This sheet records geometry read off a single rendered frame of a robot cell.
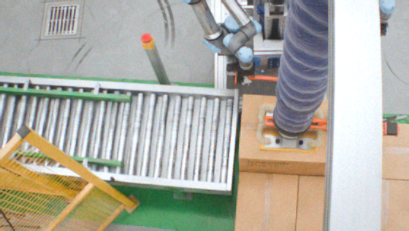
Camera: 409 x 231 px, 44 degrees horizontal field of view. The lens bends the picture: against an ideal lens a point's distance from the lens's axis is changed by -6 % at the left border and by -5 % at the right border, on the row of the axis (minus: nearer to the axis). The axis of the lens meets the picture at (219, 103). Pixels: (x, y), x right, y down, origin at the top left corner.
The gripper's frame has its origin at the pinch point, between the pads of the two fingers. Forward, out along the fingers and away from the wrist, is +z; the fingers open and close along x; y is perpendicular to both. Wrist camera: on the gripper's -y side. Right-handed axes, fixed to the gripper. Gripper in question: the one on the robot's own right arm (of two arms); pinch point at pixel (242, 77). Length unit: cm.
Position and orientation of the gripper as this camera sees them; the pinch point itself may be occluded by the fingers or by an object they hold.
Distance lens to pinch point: 318.2
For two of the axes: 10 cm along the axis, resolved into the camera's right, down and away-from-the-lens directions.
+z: 0.6, 3.2, 9.5
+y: 10.0, 0.5, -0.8
